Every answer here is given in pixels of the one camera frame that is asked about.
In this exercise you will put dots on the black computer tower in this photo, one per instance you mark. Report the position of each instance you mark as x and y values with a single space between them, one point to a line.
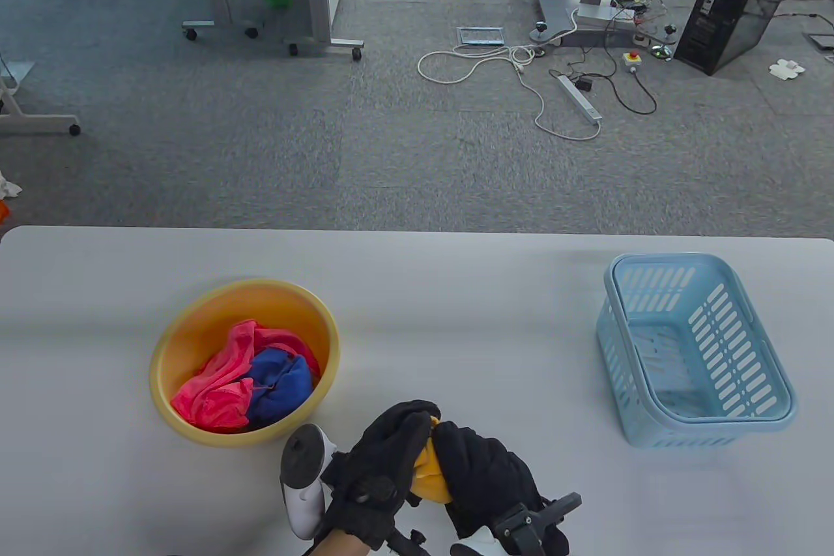
749 2

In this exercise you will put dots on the blue square towel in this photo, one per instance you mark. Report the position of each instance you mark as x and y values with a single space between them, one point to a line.
287 386

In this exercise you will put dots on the person's right hand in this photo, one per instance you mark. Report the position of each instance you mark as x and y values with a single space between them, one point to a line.
482 471

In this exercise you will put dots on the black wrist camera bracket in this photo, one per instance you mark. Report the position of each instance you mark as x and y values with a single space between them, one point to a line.
521 520
407 543

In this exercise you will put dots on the yellow plastic basin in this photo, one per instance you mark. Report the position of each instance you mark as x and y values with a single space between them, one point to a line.
215 321

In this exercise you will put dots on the red emergency stop button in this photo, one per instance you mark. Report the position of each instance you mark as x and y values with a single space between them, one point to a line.
632 60

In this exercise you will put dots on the person's left hand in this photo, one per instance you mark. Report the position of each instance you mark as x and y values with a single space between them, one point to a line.
378 458

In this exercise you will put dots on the light blue plastic basket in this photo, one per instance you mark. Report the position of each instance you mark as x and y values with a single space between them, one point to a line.
677 373

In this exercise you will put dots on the yellow square towel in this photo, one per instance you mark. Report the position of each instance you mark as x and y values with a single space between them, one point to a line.
430 484

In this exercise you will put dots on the black power adapter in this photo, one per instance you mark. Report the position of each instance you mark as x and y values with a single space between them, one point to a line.
583 85

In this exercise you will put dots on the white paper scrap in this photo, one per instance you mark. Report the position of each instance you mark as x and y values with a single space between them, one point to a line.
10 189

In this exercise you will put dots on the silver floor outlet box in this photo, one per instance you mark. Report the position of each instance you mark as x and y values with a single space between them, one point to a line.
481 36

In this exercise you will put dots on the grey wheeled table foot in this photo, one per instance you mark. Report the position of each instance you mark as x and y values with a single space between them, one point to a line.
39 122

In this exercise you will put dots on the pink square towel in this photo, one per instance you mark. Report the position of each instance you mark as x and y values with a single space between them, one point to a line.
215 399

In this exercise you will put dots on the person's left forearm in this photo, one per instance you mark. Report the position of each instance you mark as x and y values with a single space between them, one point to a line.
335 546

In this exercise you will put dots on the white crumpled paper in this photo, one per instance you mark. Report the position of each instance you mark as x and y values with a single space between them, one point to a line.
787 68

